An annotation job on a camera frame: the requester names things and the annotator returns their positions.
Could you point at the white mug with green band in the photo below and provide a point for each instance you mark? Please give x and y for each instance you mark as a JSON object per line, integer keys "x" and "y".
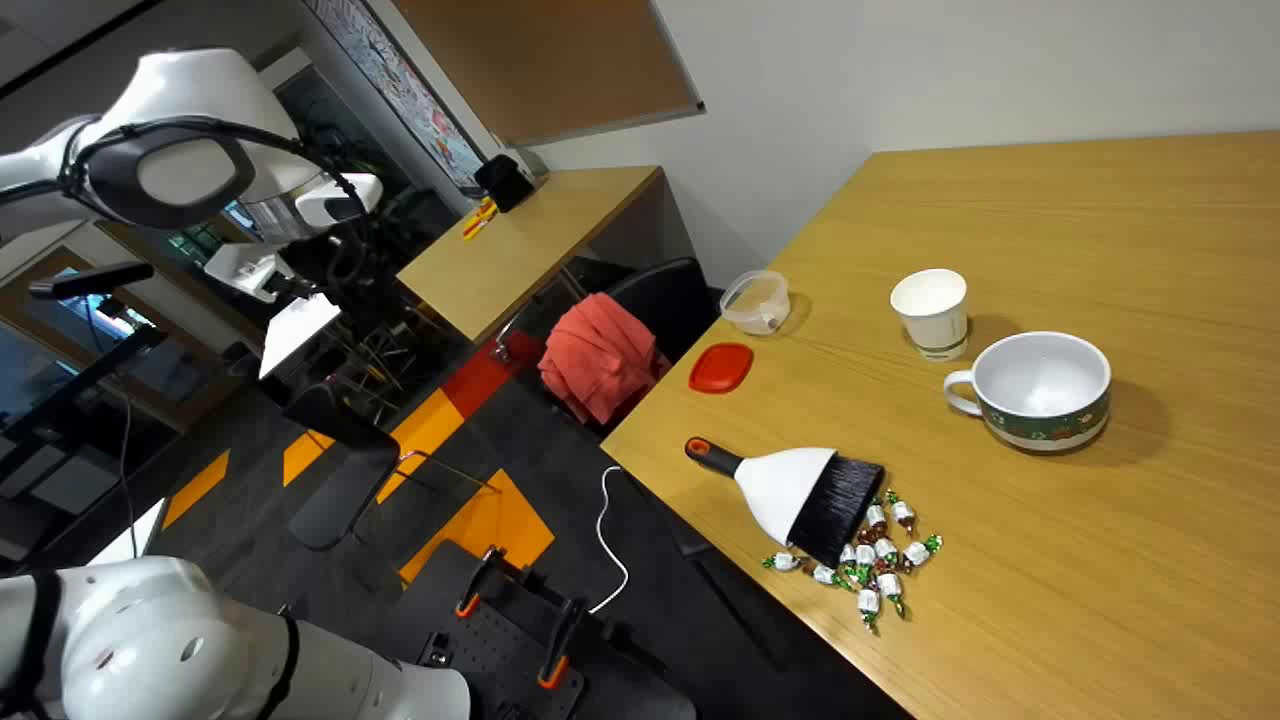
{"x": 1052, "y": 427}

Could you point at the pink cloth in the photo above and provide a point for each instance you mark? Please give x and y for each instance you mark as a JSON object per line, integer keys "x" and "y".
{"x": 600, "y": 362}

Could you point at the clear plastic bowl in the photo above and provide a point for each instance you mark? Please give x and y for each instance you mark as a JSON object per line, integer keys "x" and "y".
{"x": 755, "y": 310}

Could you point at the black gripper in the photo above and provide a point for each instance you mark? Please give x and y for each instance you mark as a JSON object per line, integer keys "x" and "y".
{"x": 350, "y": 274}

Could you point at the black tool rack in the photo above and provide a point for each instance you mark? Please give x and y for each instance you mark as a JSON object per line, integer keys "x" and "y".
{"x": 587, "y": 665}

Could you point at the wooden side desk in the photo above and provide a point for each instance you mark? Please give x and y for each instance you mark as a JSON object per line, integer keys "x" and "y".
{"x": 535, "y": 255}

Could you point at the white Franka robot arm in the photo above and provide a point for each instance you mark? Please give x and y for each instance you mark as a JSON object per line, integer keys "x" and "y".
{"x": 200, "y": 87}

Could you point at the small black desk object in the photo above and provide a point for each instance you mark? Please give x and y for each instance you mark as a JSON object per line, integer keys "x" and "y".
{"x": 506, "y": 182}

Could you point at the white paper cup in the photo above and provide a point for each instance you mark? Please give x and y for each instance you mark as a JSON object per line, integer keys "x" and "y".
{"x": 932, "y": 322}

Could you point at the black horizontal bar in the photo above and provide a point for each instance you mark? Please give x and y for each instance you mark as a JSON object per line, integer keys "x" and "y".
{"x": 93, "y": 280}

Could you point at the framed wall poster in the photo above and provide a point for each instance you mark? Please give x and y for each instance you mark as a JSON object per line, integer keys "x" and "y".
{"x": 401, "y": 93}

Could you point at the white hand brush black bristles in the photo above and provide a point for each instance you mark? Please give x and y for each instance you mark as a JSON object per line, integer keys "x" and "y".
{"x": 787, "y": 485}

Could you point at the brown cork board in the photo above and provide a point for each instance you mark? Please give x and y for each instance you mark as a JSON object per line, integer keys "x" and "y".
{"x": 547, "y": 67}

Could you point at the red plastic lid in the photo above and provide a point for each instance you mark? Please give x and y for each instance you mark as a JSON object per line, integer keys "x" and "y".
{"x": 721, "y": 368}

